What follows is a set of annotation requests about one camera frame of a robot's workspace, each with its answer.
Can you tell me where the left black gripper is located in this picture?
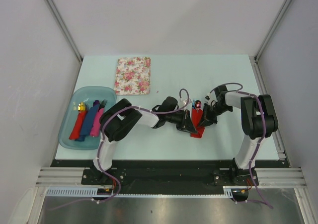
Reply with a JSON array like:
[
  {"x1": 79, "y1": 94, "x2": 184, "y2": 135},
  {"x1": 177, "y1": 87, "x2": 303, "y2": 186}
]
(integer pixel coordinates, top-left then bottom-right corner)
[{"x1": 164, "y1": 109, "x2": 197, "y2": 134}]

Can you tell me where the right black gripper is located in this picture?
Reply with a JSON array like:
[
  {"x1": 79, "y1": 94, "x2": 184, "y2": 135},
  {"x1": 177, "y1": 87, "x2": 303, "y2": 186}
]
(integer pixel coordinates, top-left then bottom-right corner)
[{"x1": 197, "y1": 103, "x2": 232, "y2": 129}]

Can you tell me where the red paper napkin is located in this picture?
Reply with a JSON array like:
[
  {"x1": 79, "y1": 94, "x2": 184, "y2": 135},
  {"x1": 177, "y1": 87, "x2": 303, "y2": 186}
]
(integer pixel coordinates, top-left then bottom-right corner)
[{"x1": 190, "y1": 108, "x2": 205, "y2": 139}]

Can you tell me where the blue handled spoon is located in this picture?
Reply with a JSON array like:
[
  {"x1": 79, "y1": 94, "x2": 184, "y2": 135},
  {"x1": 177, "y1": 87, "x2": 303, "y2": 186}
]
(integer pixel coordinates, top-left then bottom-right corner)
[{"x1": 195, "y1": 100, "x2": 202, "y2": 112}]

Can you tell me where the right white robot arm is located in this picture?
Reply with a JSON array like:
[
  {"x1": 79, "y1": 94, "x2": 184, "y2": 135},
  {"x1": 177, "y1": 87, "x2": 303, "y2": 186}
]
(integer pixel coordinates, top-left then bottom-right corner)
[{"x1": 198, "y1": 83, "x2": 278, "y2": 185}]

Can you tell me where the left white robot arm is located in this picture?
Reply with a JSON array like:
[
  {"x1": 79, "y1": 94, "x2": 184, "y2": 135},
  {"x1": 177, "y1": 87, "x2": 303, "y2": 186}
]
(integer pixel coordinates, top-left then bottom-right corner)
[{"x1": 91, "y1": 96, "x2": 198, "y2": 184}]

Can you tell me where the pink rolled napkin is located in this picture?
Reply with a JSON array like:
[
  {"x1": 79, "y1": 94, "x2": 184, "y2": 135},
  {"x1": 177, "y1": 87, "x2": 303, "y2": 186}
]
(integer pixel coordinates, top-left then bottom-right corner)
[{"x1": 90, "y1": 108, "x2": 104, "y2": 137}]

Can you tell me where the blue rolled napkin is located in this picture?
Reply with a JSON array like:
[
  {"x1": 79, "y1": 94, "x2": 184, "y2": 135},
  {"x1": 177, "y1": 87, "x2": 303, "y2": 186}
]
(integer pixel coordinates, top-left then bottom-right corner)
[{"x1": 76, "y1": 100, "x2": 100, "y2": 142}]

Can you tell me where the floral pattern tray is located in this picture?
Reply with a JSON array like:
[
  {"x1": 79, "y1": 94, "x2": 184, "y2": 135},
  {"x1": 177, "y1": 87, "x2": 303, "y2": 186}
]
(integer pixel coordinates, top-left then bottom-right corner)
[{"x1": 114, "y1": 57, "x2": 151, "y2": 96}]

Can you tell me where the teal plastic bin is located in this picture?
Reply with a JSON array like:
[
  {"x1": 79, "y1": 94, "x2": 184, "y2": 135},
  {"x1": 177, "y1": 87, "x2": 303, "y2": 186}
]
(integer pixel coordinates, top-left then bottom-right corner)
[{"x1": 59, "y1": 86, "x2": 116, "y2": 150}]

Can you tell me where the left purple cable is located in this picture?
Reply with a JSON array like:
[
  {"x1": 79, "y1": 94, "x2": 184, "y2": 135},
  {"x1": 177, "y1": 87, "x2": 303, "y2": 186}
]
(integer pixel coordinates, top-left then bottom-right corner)
[{"x1": 48, "y1": 88, "x2": 192, "y2": 211}]

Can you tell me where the purple cable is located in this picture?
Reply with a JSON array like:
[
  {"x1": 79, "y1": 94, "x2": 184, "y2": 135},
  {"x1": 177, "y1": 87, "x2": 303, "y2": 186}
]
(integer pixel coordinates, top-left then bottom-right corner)
[
  {"x1": 207, "y1": 82, "x2": 274, "y2": 210},
  {"x1": 48, "y1": 88, "x2": 192, "y2": 211}
]

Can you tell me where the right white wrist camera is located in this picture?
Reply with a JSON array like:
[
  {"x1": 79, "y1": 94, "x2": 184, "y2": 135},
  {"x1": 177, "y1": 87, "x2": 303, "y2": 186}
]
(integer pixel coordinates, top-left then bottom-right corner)
[{"x1": 205, "y1": 92, "x2": 216, "y2": 105}]

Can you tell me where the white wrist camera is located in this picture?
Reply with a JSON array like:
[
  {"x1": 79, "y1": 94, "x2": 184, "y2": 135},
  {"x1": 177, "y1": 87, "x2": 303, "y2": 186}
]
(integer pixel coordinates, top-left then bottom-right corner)
[
  {"x1": 179, "y1": 98, "x2": 192, "y2": 110},
  {"x1": 205, "y1": 92, "x2": 216, "y2": 105}
]

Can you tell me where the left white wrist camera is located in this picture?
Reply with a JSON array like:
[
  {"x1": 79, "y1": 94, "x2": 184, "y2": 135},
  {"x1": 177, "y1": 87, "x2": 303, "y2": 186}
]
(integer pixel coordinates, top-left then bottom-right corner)
[{"x1": 179, "y1": 98, "x2": 192, "y2": 110}]

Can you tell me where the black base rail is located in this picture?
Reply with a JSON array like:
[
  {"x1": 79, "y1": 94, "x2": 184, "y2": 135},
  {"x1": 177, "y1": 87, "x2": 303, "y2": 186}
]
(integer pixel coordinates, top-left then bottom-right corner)
[{"x1": 50, "y1": 159, "x2": 264, "y2": 195}]

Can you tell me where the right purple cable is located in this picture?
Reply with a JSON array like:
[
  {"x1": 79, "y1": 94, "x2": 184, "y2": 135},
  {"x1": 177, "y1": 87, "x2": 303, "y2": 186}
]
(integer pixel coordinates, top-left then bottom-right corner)
[{"x1": 207, "y1": 82, "x2": 274, "y2": 210}]

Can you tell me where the light blue cable duct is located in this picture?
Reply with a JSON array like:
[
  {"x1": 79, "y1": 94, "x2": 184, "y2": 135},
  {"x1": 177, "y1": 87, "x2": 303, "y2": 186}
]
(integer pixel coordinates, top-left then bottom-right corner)
[{"x1": 45, "y1": 187, "x2": 233, "y2": 198}]

